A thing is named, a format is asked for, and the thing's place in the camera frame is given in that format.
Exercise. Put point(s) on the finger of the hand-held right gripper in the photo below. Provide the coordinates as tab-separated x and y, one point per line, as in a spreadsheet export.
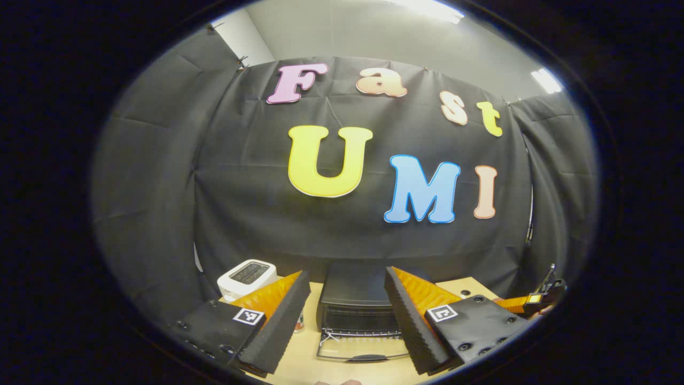
515	303

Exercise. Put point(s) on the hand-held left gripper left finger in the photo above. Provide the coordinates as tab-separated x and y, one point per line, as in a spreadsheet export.
283	321

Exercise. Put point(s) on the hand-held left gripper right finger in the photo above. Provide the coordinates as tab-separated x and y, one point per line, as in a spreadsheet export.
409	321

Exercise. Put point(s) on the black electric oven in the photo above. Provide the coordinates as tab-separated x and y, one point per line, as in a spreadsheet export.
355	299

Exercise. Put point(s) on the clear plastic water bottle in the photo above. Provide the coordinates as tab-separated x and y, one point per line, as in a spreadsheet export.
300	321

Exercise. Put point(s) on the white toaster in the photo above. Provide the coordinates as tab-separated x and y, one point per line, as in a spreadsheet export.
246	275

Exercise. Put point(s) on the black backdrop cloth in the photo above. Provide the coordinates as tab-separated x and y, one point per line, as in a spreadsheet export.
240	187

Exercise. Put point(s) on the small ceiling light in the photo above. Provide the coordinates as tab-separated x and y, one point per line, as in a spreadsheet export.
546	80

